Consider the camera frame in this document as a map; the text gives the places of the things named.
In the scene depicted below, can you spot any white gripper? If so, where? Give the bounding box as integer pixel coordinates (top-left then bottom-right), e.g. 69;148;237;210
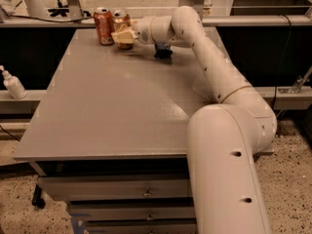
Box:
111;17;154;44

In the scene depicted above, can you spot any orange gold soda can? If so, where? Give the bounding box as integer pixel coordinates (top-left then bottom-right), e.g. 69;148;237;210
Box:
113;9;133;50

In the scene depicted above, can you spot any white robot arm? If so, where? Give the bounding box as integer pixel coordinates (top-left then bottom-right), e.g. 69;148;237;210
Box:
112;6;277;234

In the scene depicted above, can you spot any red coke can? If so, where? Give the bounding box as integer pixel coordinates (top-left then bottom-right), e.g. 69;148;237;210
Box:
94;7;114;46

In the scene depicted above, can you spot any dark blue crumpled bag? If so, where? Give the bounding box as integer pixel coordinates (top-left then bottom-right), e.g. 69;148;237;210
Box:
154;43;173;59

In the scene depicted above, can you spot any black office chair base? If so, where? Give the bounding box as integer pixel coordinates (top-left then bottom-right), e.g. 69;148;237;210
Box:
48;0;91;20

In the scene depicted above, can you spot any grey drawer cabinet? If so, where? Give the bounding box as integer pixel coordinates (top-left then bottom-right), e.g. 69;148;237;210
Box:
15;30;215;207

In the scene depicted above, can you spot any white pump bottle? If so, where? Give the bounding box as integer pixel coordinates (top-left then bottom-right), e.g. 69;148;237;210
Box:
0;65;27;99

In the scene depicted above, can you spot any middle grey drawer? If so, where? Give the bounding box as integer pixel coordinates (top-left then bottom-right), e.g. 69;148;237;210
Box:
68;200;195;221

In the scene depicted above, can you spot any black caster wheel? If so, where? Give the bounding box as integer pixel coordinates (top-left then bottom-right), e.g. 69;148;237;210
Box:
31;185;46;209

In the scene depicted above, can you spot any bottom grey drawer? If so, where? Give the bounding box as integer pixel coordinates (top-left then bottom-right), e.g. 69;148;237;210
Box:
86;218;197;234

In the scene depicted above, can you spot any black cable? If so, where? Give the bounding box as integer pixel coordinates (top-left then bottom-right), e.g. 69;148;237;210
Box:
0;7;96;23

